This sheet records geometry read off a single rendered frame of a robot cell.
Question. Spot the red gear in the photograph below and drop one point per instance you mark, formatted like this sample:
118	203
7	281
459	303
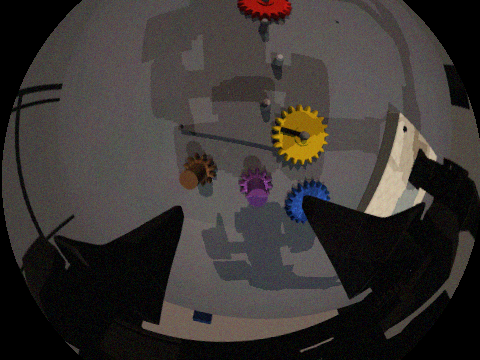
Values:
274	9

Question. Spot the purple gear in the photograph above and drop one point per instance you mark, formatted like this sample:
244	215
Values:
256	186

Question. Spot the yellow gear with black stripe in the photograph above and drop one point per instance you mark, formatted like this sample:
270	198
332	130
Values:
288	133

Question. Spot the blue gear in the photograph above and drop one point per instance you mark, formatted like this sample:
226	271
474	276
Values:
295	202

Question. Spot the brown gear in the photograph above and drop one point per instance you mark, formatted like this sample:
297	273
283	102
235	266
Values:
198	171

